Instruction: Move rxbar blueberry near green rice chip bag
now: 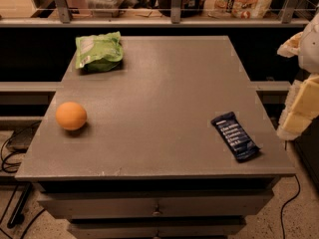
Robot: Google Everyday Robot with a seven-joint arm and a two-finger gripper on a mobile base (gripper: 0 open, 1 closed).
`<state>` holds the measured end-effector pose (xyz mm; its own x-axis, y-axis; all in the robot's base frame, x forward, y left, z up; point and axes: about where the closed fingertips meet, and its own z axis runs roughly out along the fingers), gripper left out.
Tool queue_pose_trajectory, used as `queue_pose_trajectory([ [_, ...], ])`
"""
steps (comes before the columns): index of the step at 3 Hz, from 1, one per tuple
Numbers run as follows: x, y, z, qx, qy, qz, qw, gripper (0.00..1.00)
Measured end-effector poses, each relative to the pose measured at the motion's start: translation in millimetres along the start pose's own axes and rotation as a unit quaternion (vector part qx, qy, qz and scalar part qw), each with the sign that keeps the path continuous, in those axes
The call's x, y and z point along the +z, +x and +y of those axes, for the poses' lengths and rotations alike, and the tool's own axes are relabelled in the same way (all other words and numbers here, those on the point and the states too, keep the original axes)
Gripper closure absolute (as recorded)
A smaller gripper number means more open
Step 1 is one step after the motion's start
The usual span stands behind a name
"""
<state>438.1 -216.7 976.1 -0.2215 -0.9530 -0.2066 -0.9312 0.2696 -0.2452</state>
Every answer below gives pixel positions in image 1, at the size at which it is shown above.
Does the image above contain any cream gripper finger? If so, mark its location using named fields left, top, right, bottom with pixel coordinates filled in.
left=277, top=32, right=302, bottom=58
left=277, top=75, right=319, bottom=140

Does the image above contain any dark blue rxbar wrapper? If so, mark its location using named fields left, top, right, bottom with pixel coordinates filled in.
left=211, top=112, right=260, bottom=162

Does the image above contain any black cable right floor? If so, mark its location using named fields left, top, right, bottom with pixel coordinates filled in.
left=279, top=139, right=302, bottom=239

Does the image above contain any grey metal shelf rack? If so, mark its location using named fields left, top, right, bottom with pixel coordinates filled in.
left=0, top=0, right=319, bottom=28

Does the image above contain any green rice chip bag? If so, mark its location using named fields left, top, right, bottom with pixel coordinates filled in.
left=76, top=32, right=124, bottom=72

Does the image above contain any colourful snack bag on shelf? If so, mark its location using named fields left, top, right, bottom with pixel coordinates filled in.
left=206, top=0, right=272, bottom=19

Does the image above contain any grey power adapter box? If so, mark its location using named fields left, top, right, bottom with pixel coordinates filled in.
left=6, top=127, right=36, bottom=151

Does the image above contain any round metal drawer knob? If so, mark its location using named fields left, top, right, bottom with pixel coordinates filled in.
left=153, top=208, right=161, bottom=217

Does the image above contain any orange fruit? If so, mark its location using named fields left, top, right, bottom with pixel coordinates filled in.
left=55, top=102, right=87, bottom=130

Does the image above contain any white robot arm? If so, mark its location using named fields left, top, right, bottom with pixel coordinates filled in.
left=277, top=14, right=319, bottom=140

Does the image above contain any grey drawer cabinet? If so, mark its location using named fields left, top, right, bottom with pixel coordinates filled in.
left=17, top=36, right=294, bottom=239

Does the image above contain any black cables left floor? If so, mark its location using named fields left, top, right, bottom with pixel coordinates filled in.
left=0, top=121, right=46, bottom=239

